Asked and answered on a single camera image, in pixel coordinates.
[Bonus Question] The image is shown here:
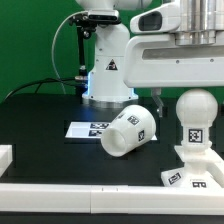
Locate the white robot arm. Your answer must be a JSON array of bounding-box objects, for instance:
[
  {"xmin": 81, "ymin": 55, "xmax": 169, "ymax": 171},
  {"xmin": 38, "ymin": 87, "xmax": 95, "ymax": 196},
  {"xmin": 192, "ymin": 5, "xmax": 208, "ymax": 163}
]
[{"xmin": 75, "ymin": 0, "xmax": 224, "ymax": 105}]

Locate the black cable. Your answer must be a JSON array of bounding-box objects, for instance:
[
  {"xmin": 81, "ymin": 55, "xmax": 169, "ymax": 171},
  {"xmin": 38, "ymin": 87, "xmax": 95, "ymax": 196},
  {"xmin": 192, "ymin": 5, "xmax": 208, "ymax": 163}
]
[{"xmin": 3, "ymin": 77, "xmax": 88, "ymax": 101}]

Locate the white paper marker sheet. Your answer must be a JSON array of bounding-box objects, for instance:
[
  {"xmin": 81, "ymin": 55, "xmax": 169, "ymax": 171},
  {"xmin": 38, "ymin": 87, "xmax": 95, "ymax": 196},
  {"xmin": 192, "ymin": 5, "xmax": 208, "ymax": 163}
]
[{"xmin": 65, "ymin": 122, "xmax": 156, "ymax": 142}]

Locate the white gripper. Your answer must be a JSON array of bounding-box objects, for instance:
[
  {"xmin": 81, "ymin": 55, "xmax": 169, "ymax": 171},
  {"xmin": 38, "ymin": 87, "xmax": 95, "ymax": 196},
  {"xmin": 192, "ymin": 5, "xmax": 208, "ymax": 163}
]
[{"xmin": 124, "ymin": 33, "xmax": 224, "ymax": 117}]

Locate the white lamp shade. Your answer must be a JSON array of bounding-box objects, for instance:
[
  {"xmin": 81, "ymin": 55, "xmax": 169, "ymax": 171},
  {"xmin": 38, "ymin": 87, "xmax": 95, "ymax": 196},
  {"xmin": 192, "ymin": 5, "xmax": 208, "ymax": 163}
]
[{"xmin": 101, "ymin": 105, "xmax": 156, "ymax": 157}]

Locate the white lamp base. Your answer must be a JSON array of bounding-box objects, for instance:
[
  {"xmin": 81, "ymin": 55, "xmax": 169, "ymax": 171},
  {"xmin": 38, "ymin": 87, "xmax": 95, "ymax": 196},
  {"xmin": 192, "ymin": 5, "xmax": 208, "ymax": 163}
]
[{"xmin": 161, "ymin": 146, "xmax": 224, "ymax": 189}]

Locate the white left wall block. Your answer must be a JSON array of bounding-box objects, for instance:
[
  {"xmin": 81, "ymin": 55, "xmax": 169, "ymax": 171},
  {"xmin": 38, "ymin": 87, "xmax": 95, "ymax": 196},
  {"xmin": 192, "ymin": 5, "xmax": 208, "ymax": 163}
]
[{"xmin": 0, "ymin": 145, "xmax": 13, "ymax": 177}]

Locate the white front wall bar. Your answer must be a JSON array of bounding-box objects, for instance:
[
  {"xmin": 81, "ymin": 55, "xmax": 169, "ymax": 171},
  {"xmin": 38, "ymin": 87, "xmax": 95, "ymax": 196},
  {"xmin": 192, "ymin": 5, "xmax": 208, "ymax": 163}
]
[{"xmin": 0, "ymin": 183, "xmax": 224, "ymax": 215}]

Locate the white lamp bulb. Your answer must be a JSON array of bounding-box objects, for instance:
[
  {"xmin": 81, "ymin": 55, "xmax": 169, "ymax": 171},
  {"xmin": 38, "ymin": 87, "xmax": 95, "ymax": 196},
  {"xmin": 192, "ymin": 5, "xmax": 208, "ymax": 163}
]
[{"xmin": 176, "ymin": 89, "xmax": 218, "ymax": 152}]

